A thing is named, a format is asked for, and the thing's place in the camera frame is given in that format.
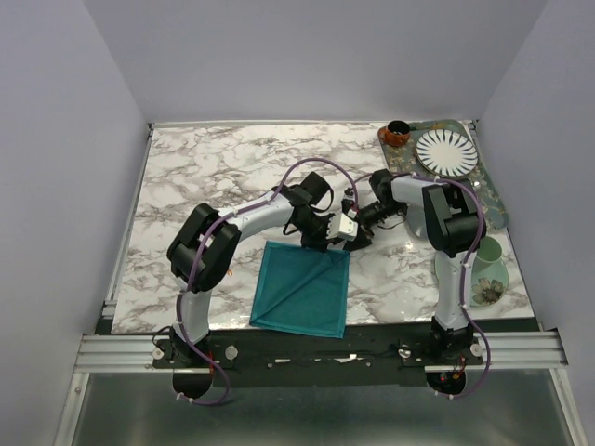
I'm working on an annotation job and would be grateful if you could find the teal cloth napkin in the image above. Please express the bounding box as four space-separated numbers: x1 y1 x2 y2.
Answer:
249 242 350 339

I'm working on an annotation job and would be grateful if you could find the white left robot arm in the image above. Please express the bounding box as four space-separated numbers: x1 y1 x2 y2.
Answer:
166 173 335 367

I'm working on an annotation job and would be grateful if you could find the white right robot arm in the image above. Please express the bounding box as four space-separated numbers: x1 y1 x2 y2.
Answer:
344 169 486 364

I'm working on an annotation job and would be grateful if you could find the dark floral placemat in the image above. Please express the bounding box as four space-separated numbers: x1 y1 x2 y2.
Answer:
377 119 509 230

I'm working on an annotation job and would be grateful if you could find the orange black cup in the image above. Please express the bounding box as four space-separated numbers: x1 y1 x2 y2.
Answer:
377 121 411 148

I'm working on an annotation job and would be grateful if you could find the white striped plate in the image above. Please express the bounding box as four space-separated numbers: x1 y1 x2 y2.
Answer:
416 129 479 178

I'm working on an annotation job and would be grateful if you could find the mint green small bowl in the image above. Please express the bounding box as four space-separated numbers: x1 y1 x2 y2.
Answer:
476 235 503 264

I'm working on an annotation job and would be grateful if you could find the mint green floral plate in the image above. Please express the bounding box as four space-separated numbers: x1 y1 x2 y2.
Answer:
434 252 509 307

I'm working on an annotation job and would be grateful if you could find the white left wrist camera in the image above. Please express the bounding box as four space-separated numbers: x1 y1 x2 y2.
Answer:
326 213 359 242

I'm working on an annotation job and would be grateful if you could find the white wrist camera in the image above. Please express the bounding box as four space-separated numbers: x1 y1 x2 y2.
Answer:
326 213 359 242
341 188 355 213

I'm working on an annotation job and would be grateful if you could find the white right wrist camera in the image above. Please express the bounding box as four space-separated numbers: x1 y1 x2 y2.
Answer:
341 188 355 213

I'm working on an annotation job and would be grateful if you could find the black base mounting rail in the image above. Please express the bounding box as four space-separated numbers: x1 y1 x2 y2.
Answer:
152 322 483 388

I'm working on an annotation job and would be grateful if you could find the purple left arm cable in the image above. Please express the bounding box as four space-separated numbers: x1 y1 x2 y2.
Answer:
175 158 360 406

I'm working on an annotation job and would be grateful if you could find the aluminium frame rail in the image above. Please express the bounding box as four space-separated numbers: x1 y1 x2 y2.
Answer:
74 331 568 374

